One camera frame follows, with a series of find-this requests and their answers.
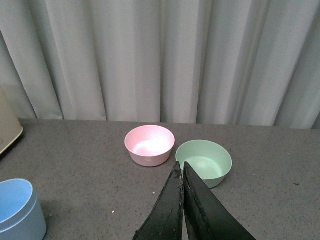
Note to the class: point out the pink bowl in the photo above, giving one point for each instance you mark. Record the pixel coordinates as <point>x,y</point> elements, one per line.
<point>149,145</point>

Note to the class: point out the grey curtain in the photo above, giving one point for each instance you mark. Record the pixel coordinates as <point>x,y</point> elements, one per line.
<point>239,62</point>

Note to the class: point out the light blue cup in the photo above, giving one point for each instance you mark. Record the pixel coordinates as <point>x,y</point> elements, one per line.
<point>21,215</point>

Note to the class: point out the cream two-slot toaster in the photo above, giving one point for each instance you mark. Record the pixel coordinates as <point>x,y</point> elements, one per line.
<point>10,127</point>

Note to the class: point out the green bowl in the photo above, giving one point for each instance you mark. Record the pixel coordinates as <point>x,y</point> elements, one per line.
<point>210,161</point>

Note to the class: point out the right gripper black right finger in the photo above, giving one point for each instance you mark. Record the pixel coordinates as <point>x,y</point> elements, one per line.
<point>206,218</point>

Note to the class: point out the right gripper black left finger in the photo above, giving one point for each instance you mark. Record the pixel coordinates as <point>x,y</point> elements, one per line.
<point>165,222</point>

